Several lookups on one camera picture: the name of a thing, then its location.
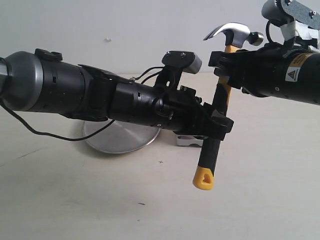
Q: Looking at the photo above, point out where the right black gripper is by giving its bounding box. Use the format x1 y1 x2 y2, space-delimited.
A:
208 46 288 98

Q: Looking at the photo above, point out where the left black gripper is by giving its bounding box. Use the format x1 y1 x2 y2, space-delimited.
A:
153 84 235 141

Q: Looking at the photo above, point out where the yellow black claw hammer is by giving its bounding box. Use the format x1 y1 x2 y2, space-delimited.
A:
192 22 264 191

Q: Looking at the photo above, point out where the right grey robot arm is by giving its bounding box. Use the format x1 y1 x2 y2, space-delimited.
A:
208 45 320 105

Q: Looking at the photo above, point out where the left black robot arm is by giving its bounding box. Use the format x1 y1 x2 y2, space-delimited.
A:
0 49 234 140

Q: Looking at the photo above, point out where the red dome push button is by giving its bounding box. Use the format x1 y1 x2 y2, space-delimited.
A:
176 135 204 147

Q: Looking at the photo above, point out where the round steel plate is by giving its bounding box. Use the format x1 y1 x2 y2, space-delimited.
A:
85 121 160 155

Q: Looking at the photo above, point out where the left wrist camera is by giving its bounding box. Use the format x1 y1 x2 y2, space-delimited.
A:
154 50 202 90

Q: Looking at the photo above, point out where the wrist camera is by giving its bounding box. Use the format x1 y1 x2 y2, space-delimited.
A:
261 0 320 52
154 50 202 90

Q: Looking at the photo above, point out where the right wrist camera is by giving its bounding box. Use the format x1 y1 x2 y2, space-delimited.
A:
261 0 320 52

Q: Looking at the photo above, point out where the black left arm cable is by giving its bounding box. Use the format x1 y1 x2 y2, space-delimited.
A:
0 66 181 142

